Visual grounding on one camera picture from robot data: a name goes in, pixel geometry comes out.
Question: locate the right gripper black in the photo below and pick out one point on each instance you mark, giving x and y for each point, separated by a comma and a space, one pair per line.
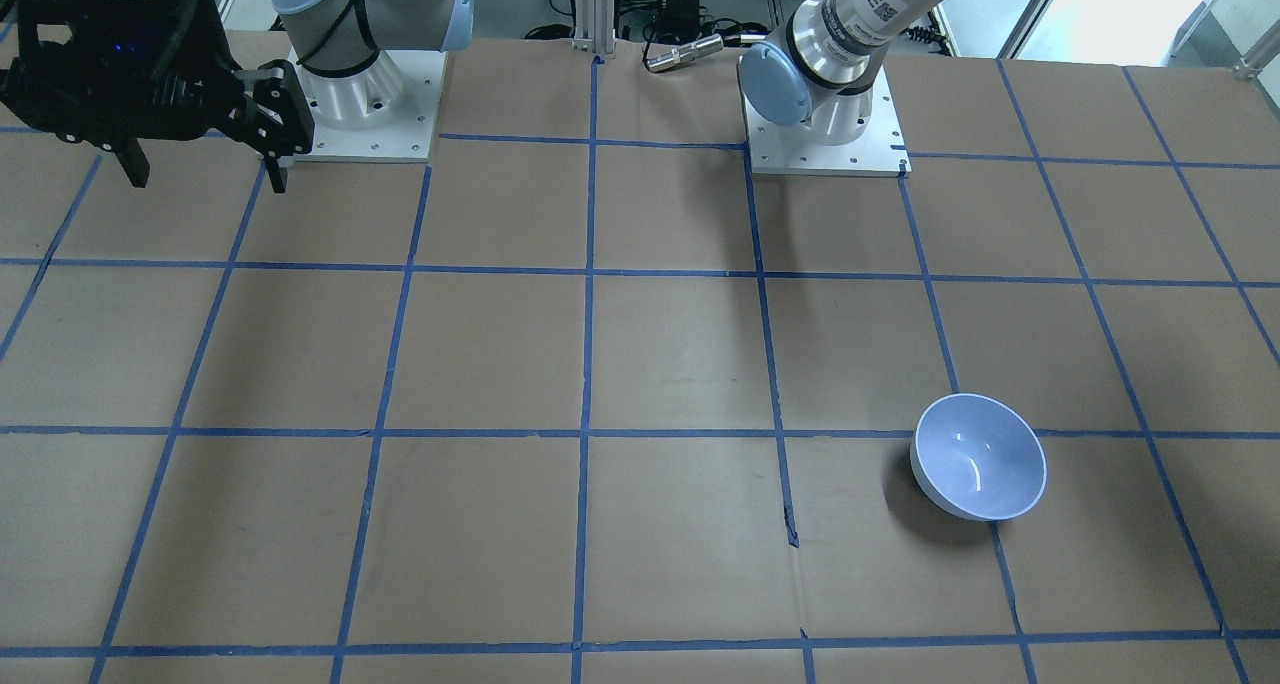
268, 114

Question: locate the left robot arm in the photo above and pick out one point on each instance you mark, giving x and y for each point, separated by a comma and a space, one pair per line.
815, 75

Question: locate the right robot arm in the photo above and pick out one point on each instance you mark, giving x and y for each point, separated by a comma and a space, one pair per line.
336, 38

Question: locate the blue bowl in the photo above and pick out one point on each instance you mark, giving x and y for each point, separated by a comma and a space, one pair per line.
977, 459

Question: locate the black power brick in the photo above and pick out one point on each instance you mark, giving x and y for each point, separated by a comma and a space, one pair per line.
677, 21

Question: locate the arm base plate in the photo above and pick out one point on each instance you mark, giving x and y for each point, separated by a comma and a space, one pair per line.
370, 124
850, 136

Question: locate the aluminium frame post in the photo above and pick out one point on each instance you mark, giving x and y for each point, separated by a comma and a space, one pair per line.
594, 27

